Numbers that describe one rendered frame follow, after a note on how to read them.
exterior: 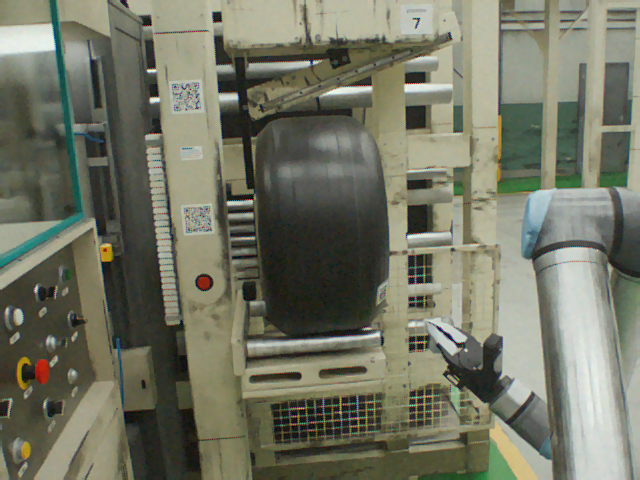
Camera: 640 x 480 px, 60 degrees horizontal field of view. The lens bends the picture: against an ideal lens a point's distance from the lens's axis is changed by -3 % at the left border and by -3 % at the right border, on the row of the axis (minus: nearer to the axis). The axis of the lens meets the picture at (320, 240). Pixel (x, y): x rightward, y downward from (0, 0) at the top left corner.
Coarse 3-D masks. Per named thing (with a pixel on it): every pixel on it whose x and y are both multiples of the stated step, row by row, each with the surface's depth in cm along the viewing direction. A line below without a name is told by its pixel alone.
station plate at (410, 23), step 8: (408, 8) 155; (416, 8) 155; (424, 8) 156; (408, 16) 156; (416, 16) 156; (424, 16) 156; (408, 24) 156; (416, 24) 156; (424, 24) 157; (408, 32) 157; (416, 32) 157; (424, 32) 157; (432, 32) 157
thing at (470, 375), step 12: (468, 348) 121; (480, 348) 122; (468, 360) 120; (480, 360) 120; (444, 372) 124; (456, 372) 123; (468, 372) 118; (480, 372) 119; (456, 384) 124; (468, 384) 124; (480, 384) 121; (504, 384) 117; (480, 396) 123; (492, 396) 118
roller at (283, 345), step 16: (288, 336) 140; (304, 336) 140; (320, 336) 140; (336, 336) 140; (352, 336) 140; (368, 336) 140; (256, 352) 138; (272, 352) 138; (288, 352) 139; (304, 352) 140
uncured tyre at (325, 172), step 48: (288, 144) 127; (336, 144) 127; (288, 192) 121; (336, 192) 122; (384, 192) 126; (288, 240) 121; (336, 240) 121; (384, 240) 125; (288, 288) 124; (336, 288) 125
